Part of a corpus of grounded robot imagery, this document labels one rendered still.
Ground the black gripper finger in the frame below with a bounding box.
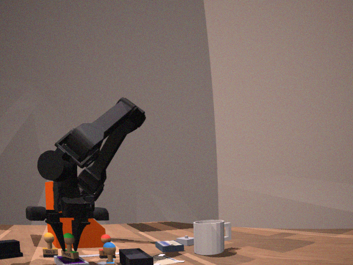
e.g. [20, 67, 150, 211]
[45, 220, 66, 252]
[71, 220, 90, 251]

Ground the white mug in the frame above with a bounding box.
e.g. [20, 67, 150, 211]
[193, 220, 232, 255]

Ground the wooden hold stamp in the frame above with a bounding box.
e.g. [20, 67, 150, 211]
[42, 233, 58, 258]

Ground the white card taped to table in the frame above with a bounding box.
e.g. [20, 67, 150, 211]
[152, 254, 184, 265]

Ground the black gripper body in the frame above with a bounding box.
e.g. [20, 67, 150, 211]
[26, 182, 109, 222]

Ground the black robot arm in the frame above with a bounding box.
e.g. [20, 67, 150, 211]
[37, 97, 146, 218]

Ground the stamp with green ball handle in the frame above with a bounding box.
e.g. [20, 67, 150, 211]
[61, 233, 79, 263]

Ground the red-handled rubber stamp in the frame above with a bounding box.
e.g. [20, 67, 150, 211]
[99, 234, 116, 259]

